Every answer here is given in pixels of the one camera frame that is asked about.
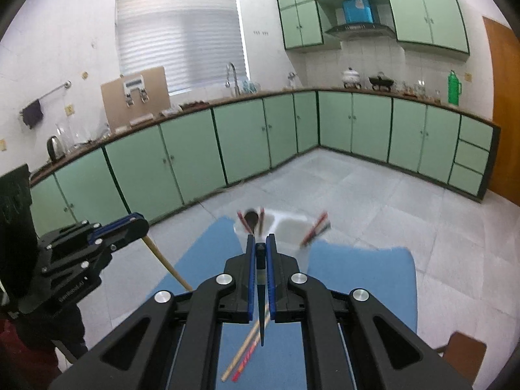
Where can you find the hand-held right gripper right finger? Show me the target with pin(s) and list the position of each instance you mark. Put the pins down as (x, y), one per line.
(271, 288)

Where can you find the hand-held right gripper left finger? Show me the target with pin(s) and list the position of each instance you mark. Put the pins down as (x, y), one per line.
(252, 284)

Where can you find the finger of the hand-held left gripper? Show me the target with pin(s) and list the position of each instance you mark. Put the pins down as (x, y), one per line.
(130, 231)
(81, 231)

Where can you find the light wooden chopstick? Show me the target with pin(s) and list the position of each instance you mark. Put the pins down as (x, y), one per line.
(166, 264)

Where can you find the white two-compartment utensil holder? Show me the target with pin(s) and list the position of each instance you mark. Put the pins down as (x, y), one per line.
(288, 227)

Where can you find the red-ended wooden chopstick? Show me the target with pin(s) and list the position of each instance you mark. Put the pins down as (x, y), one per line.
(243, 221)
(319, 221)
(262, 217)
(239, 353)
(321, 231)
(245, 363)

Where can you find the black plastic spoon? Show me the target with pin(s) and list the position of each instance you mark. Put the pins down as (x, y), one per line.
(252, 217)

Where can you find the person's left forearm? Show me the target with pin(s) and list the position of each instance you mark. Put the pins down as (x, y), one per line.
(24, 357)

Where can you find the steel electric kettle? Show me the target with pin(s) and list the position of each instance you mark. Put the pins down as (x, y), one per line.
(55, 149)

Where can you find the blue felt mat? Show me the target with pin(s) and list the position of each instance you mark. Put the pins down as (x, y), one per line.
(365, 272)

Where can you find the clear glass pitcher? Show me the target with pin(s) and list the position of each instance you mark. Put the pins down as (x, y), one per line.
(65, 136)

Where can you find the dark hanging towel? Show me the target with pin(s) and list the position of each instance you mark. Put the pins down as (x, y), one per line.
(32, 113)

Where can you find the crumpled counter cloth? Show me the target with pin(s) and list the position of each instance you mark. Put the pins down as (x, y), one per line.
(170, 110)

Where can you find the white clamp device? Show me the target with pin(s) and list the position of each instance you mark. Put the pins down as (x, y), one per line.
(134, 85)

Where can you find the green base cabinets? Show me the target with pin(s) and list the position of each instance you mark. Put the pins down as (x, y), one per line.
(243, 138)

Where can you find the chrome kitchen faucet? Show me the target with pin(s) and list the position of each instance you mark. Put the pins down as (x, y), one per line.
(235, 81)

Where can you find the dish soap bottles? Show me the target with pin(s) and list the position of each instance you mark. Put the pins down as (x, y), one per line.
(251, 87)

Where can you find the white window blind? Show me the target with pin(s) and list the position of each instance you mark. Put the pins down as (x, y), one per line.
(178, 36)

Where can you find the brown wooden chair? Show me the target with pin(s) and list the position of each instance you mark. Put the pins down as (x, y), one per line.
(463, 353)

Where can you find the white lidded pot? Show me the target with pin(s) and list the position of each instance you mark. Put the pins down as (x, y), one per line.
(350, 77)

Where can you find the black wok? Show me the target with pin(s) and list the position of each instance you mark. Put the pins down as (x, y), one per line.
(381, 82)

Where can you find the green thermos flask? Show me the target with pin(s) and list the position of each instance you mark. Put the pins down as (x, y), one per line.
(454, 89)

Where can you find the black range hood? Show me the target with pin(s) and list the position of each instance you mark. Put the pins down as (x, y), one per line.
(357, 30)

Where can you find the blue hood chimney cover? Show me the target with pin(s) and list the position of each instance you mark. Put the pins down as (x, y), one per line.
(357, 10)

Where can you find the brown wooden door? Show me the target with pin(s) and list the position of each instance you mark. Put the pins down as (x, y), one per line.
(503, 109)

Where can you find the chrome towel rail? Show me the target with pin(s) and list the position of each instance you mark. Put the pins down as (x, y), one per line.
(53, 92)

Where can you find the cardboard board with white bracket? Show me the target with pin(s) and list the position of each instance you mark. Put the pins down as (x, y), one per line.
(156, 89)

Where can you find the green wall cabinets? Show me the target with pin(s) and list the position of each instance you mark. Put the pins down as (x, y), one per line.
(426, 16)

